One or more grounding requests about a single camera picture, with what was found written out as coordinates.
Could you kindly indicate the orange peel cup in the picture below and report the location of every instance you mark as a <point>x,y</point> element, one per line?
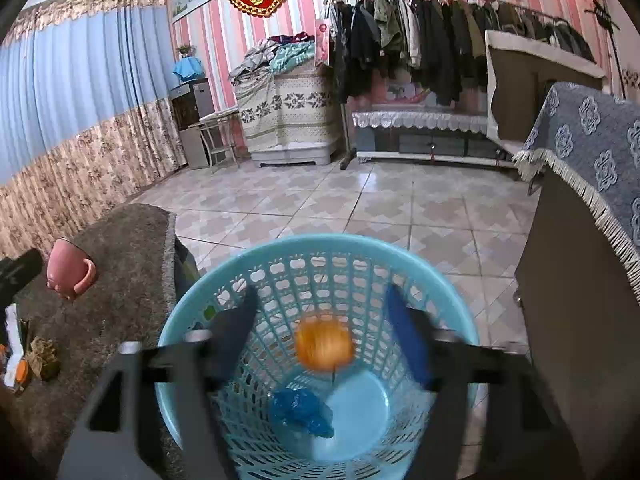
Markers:
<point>323,344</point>

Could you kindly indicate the brown paper ball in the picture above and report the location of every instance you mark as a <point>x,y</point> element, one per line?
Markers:
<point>42,358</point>

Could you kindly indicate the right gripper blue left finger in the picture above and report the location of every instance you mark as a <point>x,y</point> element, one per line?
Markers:
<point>230,330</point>

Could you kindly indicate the blue floral curtain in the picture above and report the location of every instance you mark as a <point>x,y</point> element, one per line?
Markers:
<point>86,121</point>

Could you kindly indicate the small orange peel piece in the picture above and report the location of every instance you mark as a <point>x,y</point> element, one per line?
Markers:
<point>21,373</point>

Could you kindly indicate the blue plastic bag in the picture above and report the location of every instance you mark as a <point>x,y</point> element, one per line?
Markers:
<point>301,410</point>

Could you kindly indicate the clothes rack with garments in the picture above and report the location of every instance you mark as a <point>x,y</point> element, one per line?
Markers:
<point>424,55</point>

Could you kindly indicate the water dispenser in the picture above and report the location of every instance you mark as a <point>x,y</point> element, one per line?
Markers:
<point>190,102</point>

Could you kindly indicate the blue patterned table cloth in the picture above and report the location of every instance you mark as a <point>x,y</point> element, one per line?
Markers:
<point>590,140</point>

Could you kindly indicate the brown cloth covered furniture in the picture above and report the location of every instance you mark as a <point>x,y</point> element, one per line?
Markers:
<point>521,71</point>

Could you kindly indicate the brown shaggy carpet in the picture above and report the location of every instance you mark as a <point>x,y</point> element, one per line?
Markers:
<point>133,249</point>

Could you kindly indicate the small metal side table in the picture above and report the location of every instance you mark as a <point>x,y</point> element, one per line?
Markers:
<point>218,138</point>

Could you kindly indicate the light blue plastic basket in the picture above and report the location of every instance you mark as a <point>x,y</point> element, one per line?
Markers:
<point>322,390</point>

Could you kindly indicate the low lace covered bench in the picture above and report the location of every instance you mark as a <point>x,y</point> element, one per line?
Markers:
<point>451,138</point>

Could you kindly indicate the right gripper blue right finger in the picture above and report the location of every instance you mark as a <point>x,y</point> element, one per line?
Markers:
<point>413,331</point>

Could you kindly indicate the blue bag with plant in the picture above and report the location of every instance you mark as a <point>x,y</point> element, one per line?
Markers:
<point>188,67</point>

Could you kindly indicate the pink pig mug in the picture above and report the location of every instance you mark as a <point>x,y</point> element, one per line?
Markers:
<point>70,271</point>

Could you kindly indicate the pile of folded clothes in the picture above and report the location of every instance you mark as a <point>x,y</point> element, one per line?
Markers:
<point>280,54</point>

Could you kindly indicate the patterned covered storage box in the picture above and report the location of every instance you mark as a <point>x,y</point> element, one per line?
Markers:
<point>289,118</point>

